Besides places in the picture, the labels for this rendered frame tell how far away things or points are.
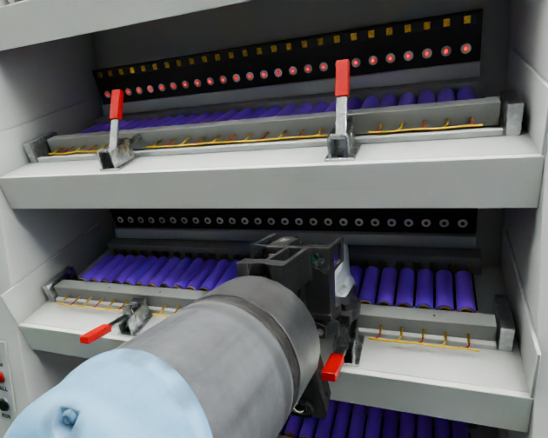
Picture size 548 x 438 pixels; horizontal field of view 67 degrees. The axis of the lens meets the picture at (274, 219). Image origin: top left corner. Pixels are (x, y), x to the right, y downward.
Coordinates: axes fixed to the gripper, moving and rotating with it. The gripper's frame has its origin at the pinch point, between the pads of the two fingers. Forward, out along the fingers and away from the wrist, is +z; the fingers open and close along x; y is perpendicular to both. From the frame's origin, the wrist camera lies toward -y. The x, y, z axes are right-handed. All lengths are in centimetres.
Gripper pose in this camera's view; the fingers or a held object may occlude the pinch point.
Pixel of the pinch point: (330, 282)
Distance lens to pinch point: 49.0
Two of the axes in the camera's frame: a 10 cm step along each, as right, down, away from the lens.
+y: -0.4, -9.9, -1.4
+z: 3.8, -1.5, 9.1
